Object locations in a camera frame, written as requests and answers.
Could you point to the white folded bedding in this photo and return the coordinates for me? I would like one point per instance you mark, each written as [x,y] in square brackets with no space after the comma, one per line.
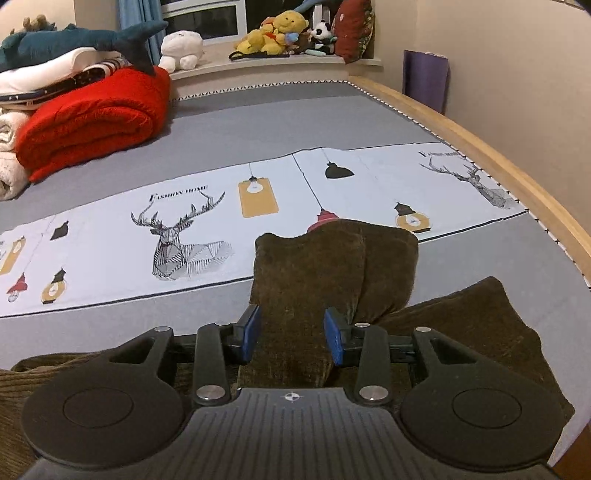
[87,74]

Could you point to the white plush toy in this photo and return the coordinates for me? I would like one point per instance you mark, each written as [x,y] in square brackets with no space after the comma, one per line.
[182,48]

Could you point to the yellow plush bear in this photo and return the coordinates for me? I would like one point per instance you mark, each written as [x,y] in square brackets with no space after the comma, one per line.
[277,32]

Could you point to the panda plush toy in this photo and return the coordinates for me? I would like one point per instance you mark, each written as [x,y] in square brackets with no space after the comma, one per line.
[322,37]

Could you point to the blue curtain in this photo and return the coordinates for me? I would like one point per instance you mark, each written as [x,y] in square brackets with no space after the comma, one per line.
[136,14]

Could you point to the red cushion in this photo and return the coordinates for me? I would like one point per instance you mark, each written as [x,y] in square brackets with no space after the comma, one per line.
[353,30]

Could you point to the red fluffy blanket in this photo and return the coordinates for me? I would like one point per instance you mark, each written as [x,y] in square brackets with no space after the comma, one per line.
[92,120]

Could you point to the beige window ledge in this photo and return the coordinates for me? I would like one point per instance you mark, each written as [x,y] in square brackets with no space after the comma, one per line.
[277,69]

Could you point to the brown plush toy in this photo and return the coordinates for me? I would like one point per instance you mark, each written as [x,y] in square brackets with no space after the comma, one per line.
[36,22]

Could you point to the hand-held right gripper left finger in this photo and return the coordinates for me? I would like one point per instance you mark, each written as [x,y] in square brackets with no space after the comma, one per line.
[249,334]

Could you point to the white window frame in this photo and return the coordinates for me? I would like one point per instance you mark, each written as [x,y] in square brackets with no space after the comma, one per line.
[203,21]

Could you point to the purple rolled mat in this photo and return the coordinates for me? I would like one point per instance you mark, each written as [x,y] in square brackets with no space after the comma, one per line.
[427,78]

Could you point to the cream folded blanket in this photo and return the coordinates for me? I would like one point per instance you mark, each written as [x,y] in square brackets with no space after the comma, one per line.
[10,157]

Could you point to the white folded pillow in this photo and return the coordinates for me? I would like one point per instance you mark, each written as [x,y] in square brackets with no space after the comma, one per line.
[51,69]

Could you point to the printed grey bed sheet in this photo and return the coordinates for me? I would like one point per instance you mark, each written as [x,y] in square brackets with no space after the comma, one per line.
[258,129]

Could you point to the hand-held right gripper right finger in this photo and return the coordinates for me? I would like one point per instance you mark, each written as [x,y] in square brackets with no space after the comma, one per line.
[333,339]

